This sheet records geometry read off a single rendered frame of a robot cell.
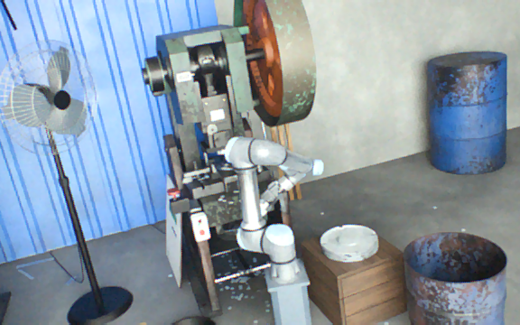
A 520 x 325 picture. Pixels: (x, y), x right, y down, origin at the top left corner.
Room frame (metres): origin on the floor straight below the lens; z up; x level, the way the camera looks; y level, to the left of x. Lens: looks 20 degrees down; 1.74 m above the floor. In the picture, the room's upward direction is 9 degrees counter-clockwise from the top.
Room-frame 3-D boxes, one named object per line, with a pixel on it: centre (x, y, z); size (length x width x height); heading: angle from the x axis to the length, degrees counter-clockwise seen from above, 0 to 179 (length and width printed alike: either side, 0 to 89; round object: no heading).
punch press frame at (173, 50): (2.98, 0.27, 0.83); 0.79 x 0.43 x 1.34; 15
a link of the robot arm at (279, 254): (2.07, -0.02, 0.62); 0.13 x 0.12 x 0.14; 55
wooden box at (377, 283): (2.39, -0.38, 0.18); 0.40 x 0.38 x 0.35; 19
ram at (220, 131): (2.80, 0.22, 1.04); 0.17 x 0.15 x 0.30; 15
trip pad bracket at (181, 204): (2.53, 0.47, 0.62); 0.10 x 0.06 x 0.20; 105
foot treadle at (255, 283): (2.71, 0.19, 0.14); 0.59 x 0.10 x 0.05; 15
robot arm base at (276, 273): (2.06, -0.02, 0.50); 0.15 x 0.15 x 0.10
